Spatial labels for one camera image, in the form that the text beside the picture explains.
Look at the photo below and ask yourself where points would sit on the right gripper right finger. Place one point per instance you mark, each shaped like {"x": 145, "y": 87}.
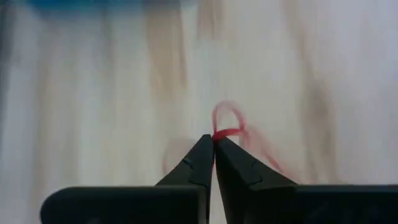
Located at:
{"x": 242, "y": 186}

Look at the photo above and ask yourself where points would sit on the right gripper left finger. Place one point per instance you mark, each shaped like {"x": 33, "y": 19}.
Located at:
{"x": 196, "y": 174}

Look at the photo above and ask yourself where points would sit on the red rubber band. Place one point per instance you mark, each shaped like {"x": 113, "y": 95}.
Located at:
{"x": 225, "y": 133}

